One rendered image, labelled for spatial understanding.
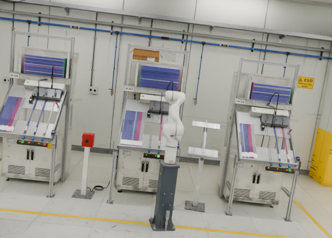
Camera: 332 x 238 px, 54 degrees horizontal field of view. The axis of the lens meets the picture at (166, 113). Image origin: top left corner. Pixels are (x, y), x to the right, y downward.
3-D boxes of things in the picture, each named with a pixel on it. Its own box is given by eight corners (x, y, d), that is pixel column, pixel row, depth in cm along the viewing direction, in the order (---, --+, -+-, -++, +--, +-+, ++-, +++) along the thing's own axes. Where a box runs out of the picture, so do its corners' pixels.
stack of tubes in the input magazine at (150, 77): (178, 91, 416) (181, 69, 412) (138, 86, 414) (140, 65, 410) (177, 90, 429) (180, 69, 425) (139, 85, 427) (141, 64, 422)
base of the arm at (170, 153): (180, 166, 337) (182, 149, 334) (162, 166, 332) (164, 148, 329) (175, 160, 355) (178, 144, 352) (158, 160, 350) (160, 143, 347)
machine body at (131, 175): (168, 198, 425) (174, 152, 415) (114, 192, 422) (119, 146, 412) (167, 180, 489) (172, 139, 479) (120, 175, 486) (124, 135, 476)
